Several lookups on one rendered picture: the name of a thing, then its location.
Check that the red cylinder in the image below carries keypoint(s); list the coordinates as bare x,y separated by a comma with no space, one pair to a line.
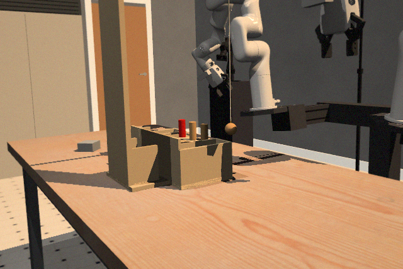
182,128

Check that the brown cylinder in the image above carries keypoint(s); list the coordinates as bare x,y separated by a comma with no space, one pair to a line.
204,131
192,130

